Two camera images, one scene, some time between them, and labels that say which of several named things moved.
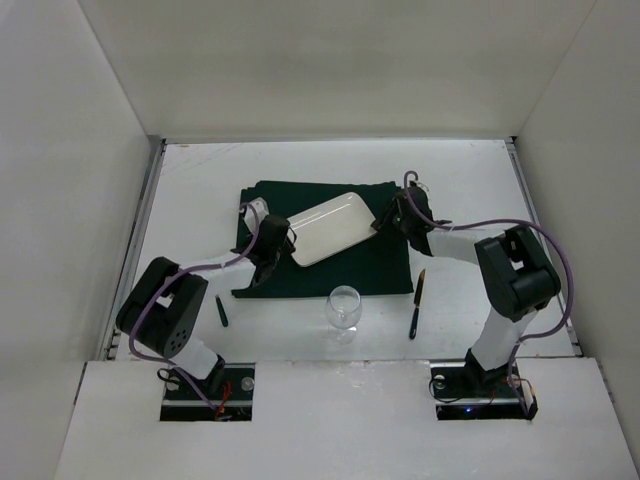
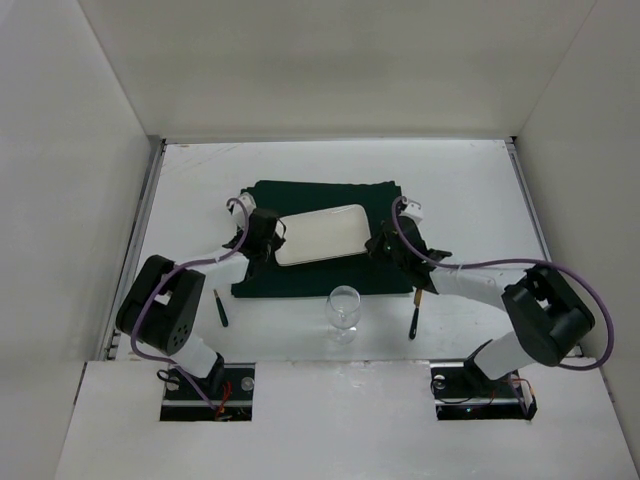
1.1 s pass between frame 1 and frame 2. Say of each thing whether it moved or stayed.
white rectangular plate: stayed
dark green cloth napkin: moved
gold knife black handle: stayed
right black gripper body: moved
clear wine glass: stayed
